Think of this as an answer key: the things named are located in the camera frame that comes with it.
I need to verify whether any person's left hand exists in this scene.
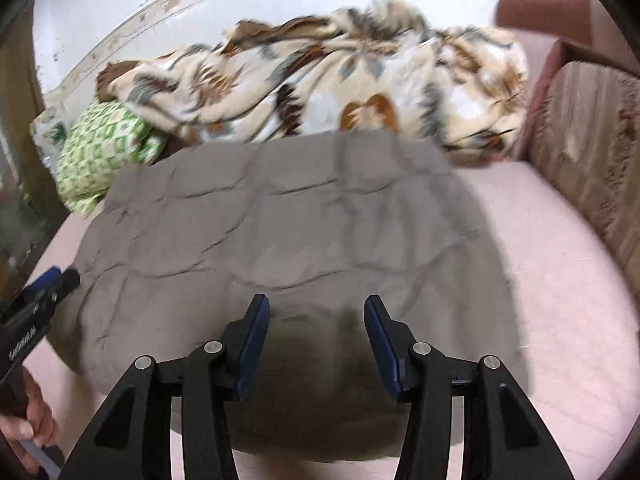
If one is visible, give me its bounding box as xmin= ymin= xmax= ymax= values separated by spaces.
xmin=0 ymin=375 xmax=60 ymax=468

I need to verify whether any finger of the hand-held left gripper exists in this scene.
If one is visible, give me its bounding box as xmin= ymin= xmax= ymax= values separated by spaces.
xmin=29 ymin=266 xmax=82 ymax=307

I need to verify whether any dark glass cabinet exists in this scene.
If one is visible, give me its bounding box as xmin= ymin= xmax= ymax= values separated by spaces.
xmin=0 ymin=10 xmax=66 ymax=286

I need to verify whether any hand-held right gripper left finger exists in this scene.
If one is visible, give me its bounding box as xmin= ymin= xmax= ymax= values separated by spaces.
xmin=59 ymin=293 xmax=271 ymax=480

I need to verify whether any clear plastic bag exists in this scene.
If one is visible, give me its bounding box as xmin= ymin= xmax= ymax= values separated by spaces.
xmin=30 ymin=105 xmax=76 ymax=171

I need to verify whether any green patterned pillow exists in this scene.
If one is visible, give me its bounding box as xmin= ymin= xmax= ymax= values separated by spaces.
xmin=55 ymin=100 xmax=168 ymax=218

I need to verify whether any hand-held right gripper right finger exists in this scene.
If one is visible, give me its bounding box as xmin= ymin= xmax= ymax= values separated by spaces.
xmin=363 ymin=294 xmax=577 ymax=480

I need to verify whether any floral fleece blanket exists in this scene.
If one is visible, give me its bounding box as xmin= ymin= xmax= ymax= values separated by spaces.
xmin=97 ymin=0 xmax=531 ymax=161

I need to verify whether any grey padded jacket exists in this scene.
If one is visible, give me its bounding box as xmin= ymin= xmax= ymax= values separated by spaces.
xmin=47 ymin=130 xmax=531 ymax=466

